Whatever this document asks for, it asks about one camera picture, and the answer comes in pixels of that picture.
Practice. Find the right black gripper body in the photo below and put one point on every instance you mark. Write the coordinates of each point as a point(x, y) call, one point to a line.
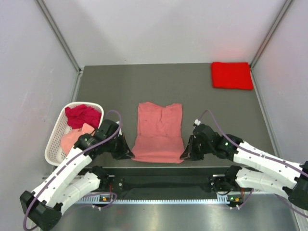
point(200, 148)

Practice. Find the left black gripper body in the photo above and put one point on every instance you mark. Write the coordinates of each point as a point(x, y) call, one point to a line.
point(115, 146)

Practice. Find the salmon pink t shirt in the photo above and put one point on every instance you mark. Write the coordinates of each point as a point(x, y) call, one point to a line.
point(159, 138)

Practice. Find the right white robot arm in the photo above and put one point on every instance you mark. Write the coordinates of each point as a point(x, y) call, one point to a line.
point(255, 169)

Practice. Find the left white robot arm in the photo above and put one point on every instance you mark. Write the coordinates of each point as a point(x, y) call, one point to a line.
point(45, 205)

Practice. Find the crimson crumpled t shirt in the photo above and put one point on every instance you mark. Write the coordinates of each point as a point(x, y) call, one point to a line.
point(81, 114)

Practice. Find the light pink t shirt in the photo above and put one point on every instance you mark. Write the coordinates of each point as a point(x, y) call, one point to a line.
point(68, 140)

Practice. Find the white plastic laundry basket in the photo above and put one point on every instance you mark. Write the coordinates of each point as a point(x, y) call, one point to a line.
point(54, 154)

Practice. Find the folded red t shirt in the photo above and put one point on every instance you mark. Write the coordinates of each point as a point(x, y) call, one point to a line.
point(233, 76)

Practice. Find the grey slotted cable duct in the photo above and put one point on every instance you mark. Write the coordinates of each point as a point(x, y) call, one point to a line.
point(104, 200)

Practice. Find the left aluminium frame post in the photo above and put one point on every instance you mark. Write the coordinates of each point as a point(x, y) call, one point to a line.
point(55, 29)

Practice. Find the aluminium frame post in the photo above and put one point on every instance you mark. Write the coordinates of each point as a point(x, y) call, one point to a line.
point(287, 4)
point(55, 29)

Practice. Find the right aluminium frame post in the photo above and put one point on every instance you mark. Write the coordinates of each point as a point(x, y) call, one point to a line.
point(287, 4)

